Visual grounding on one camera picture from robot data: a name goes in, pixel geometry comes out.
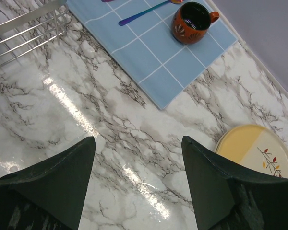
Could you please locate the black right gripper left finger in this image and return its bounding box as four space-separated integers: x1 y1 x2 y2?
0 137 96 230

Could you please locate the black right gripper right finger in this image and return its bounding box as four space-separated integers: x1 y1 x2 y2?
181 136 288 230

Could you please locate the cream and yellow plate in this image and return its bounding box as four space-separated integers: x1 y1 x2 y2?
216 124 288 179

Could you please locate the cream and pink plate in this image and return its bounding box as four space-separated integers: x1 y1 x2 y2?
214 137 223 153

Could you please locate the blue checked placemat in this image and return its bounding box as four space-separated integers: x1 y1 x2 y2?
67 0 237 109

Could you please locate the orange and black mug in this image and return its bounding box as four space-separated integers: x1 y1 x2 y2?
171 1 220 45

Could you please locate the iridescent rainbow spoon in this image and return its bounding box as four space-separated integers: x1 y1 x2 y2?
118 0 184 26

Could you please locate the steel wire dish rack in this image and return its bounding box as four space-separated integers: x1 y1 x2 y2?
0 0 68 68

